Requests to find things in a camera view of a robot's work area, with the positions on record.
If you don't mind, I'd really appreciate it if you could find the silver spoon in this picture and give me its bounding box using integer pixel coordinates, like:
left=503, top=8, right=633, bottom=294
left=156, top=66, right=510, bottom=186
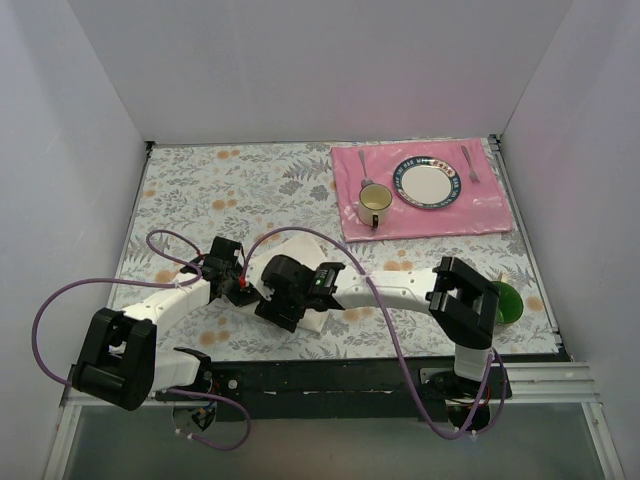
left=358, top=149, right=373, bottom=188

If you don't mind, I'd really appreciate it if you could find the white cloth napkin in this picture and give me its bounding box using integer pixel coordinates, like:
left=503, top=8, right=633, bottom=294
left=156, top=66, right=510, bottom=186
left=231, top=233, right=328, bottom=333

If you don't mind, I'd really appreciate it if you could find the silver fork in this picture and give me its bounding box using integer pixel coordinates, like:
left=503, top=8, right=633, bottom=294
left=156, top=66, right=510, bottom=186
left=460, top=145, right=480, bottom=184

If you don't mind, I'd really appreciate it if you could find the aluminium frame rail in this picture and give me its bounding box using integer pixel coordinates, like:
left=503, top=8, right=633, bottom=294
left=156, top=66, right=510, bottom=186
left=59, top=363, right=601, bottom=407

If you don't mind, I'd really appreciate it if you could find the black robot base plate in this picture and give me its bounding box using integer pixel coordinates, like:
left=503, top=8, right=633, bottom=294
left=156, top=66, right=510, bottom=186
left=154, top=357, right=514, bottom=421

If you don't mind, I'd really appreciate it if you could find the white plate blue rim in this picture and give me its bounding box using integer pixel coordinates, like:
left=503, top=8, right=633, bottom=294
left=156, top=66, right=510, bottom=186
left=392, top=156, right=462, bottom=210

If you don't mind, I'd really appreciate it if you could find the floral patterned table mat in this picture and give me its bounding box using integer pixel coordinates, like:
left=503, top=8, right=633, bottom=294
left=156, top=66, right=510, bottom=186
left=109, top=143, right=560, bottom=361

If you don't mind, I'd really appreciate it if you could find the pink placemat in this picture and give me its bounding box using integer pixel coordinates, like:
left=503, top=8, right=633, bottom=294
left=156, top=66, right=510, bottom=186
left=331, top=138, right=514, bottom=242

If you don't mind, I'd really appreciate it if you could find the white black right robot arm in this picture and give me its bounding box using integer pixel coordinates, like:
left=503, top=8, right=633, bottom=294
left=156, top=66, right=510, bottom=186
left=246, top=254, right=499, bottom=398

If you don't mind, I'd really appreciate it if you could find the green inside floral mug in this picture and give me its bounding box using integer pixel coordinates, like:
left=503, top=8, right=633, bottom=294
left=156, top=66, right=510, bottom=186
left=493, top=274, right=524, bottom=326

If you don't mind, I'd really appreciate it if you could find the cream enamel mug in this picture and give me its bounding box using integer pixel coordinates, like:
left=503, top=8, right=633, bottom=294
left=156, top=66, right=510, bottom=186
left=357, top=183, right=393, bottom=229

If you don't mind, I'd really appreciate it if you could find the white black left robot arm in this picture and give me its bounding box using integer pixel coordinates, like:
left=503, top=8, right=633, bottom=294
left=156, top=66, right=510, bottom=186
left=71, top=237, right=243, bottom=411

